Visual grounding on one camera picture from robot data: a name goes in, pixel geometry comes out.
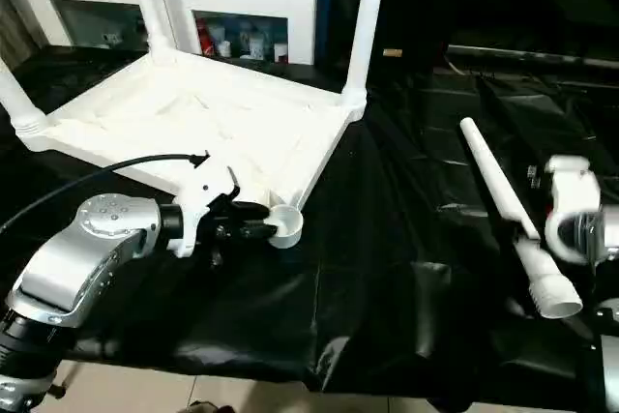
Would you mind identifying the white plastic table leg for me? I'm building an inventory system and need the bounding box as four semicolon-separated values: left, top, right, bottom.
340;0;392;112
123;0;174;64
458;116;584;321
0;59;48;152

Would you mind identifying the white plastic table top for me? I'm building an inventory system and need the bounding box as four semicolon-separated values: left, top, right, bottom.
16;47;367;250

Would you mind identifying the black mat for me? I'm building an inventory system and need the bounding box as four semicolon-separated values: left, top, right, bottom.
0;43;619;398

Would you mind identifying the red packet in cabinet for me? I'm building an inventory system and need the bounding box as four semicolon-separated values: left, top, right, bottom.
196;18;214;55

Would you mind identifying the dark blue upright panel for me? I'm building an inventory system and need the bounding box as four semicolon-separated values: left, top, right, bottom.
316;0;339;66

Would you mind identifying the grey curtain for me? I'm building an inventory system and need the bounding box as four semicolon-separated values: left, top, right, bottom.
0;0;49;71

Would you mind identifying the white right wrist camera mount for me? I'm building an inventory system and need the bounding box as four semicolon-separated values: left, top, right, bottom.
544;155;604;264

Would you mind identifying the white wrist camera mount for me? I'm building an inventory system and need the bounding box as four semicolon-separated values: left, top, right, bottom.
544;155;604;264
171;149;243;259

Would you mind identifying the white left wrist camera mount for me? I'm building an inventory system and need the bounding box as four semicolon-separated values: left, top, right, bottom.
171;149;243;259

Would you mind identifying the black metal rail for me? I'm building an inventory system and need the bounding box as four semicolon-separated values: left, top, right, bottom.
447;44;619;69

